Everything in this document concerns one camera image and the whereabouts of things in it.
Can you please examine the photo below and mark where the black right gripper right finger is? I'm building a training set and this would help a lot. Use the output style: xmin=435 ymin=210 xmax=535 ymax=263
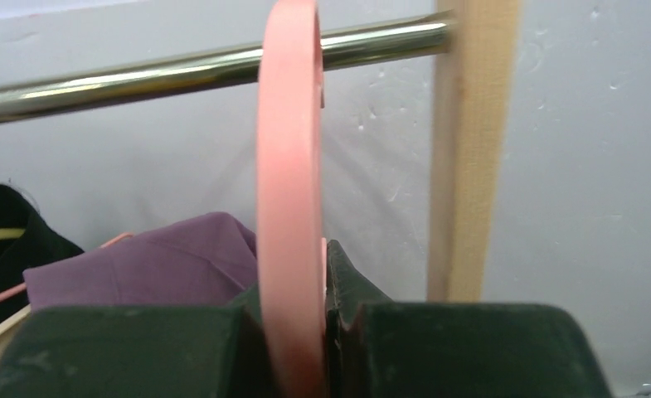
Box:
xmin=326 ymin=240 xmax=610 ymax=397

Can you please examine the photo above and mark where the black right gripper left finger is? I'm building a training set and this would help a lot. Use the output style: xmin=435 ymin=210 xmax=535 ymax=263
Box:
xmin=0 ymin=288 xmax=278 ymax=398

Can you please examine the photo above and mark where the pink plastic hanger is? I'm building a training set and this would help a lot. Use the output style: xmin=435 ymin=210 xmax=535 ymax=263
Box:
xmin=256 ymin=1 xmax=327 ymax=397

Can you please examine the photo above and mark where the black skirt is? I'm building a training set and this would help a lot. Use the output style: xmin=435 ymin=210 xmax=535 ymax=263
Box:
xmin=0 ymin=185 xmax=84 ymax=293

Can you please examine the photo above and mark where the purple skirt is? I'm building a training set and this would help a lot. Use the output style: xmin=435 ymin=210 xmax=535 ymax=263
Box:
xmin=23 ymin=212 xmax=257 ymax=310

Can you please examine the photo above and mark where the metal rack rod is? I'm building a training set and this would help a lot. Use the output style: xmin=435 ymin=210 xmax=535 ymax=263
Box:
xmin=0 ymin=11 xmax=456 ymax=124

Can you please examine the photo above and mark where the wooden clothes rack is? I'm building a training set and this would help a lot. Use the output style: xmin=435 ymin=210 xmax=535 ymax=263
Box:
xmin=426 ymin=0 xmax=522 ymax=302

